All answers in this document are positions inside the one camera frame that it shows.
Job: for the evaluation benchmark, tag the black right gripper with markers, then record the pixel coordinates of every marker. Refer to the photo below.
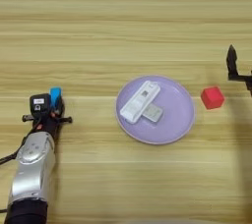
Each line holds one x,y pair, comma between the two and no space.
247,82

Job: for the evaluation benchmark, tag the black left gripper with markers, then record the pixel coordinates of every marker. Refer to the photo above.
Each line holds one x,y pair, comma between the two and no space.
49,124

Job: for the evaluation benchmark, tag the blue rectangular block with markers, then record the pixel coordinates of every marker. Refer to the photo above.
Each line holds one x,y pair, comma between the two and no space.
55,96

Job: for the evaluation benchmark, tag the small grey square block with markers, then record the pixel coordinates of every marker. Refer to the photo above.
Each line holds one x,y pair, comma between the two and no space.
153,113

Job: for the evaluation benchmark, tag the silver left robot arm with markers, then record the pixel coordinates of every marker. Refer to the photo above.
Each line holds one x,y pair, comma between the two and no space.
32,165

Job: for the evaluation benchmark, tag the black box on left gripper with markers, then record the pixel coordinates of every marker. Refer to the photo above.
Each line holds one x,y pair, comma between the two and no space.
40,105

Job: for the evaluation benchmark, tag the red cube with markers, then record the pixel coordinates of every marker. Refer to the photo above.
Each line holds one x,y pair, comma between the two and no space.
212,97

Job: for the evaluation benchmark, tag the white long rectangular device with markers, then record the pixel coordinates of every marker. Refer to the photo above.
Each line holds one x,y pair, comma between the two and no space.
139,101

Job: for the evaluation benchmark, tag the purple round plate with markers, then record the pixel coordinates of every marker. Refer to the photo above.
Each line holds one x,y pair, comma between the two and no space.
170,123

